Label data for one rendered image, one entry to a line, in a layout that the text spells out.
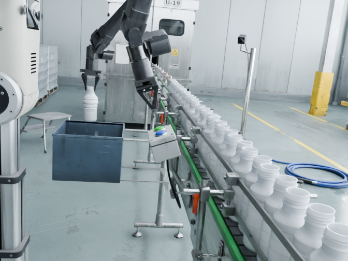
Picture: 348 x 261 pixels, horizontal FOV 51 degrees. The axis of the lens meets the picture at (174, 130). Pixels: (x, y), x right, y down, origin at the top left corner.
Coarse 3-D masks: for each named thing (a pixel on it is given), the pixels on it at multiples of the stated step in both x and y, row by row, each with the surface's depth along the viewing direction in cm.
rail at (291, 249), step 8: (160, 72) 380; (160, 80) 286; (168, 80) 293; (184, 112) 152; (192, 120) 133; (184, 128) 150; (192, 144) 130; (208, 144) 104; (216, 152) 94; (224, 160) 87; (208, 168) 103; (216, 184) 92; (240, 184) 73; (248, 192) 68; (256, 200) 65; (256, 208) 64; (264, 216) 60; (240, 224) 72; (272, 224) 57; (248, 232) 67; (280, 232) 54; (280, 240) 54; (288, 240) 51; (256, 248) 63; (288, 248) 51; (264, 256) 59; (296, 256) 48
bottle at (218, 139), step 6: (222, 126) 100; (228, 126) 102; (216, 132) 102; (222, 132) 101; (216, 138) 102; (222, 138) 101; (216, 144) 101; (210, 150) 103; (210, 156) 103; (216, 156) 101; (210, 162) 103; (210, 168) 103; (210, 180) 104
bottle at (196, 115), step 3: (198, 105) 138; (201, 105) 138; (204, 105) 137; (198, 108) 135; (195, 111) 137; (198, 111) 135; (195, 114) 136; (198, 114) 135; (192, 117) 136; (195, 117) 135; (195, 120) 135; (192, 135) 137; (189, 141) 139; (189, 144) 139
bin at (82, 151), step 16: (64, 128) 189; (80, 128) 193; (96, 128) 194; (112, 128) 195; (64, 144) 163; (80, 144) 164; (96, 144) 165; (112, 144) 165; (64, 160) 165; (80, 160) 165; (96, 160) 166; (112, 160) 167; (64, 176) 166; (80, 176) 167; (96, 176) 168; (112, 176) 169
